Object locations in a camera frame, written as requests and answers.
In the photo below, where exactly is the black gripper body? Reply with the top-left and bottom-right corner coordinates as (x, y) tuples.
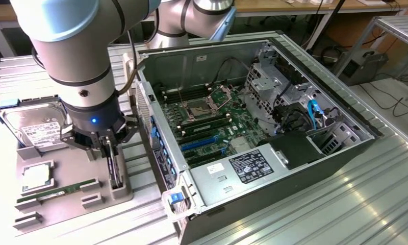
(62, 91), (127, 134)

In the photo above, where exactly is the black graphics card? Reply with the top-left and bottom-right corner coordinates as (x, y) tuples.
(100, 142), (124, 190)

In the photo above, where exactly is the silver hard disk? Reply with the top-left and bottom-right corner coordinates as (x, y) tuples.
(0, 95), (76, 149)

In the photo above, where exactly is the silver CPU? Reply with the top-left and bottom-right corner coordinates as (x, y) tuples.
(22, 166), (55, 191)

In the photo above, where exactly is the green RAM stick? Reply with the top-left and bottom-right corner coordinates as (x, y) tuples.
(16, 179), (95, 203)

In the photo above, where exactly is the blue expansion slot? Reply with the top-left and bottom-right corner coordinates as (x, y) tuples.
(179, 136), (219, 152)

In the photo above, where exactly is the CPU socket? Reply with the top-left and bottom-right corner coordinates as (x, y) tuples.
(184, 101), (212, 121)

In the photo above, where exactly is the installed black RAM stick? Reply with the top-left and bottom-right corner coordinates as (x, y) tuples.
(180, 121), (228, 134)

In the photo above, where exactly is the grey parts rack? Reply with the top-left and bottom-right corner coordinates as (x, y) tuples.
(12, 141), (134, 233)

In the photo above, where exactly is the blue case latch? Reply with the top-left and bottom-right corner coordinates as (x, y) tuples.
(167, 192), (186, 205)

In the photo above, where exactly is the green motherboard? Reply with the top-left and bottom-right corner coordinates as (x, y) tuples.
(155, 83), (278, 167)

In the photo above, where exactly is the metal socket cover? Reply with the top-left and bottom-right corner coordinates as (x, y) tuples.
(207, 85), (235, 107)

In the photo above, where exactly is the small silver chipset heatsink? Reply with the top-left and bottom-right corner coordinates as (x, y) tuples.
(228, 138), (255, 152)

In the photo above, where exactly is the grey power supply unit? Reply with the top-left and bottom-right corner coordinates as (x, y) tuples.
(190, 142), (294, 208)

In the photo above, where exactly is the metal disk bay cage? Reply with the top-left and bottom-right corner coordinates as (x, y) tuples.
(242, 62), (323, 128)

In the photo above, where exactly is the open black PC case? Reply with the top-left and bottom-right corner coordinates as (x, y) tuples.
(123, 29), (386, 245)

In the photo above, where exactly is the wooden desk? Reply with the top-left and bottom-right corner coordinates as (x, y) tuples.
(230, 0), (408, 18)

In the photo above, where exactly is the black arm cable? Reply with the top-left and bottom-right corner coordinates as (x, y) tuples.
(116, 25), (140, 94)

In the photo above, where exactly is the blue disk bracket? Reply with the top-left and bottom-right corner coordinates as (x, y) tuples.
(0, 97), (22, 122)

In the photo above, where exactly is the black wire bundle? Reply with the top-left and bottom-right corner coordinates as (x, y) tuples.
(272, 103), (314, 135)

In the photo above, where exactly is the blue SATA wire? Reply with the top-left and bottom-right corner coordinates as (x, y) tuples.
(306, 99), (324, 130)

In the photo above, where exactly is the black equipment box with handle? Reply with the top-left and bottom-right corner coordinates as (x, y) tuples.
(334, 50), (391, 87)

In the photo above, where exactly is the aluminium frame table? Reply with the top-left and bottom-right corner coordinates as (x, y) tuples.
(346, 15), (408, 86)

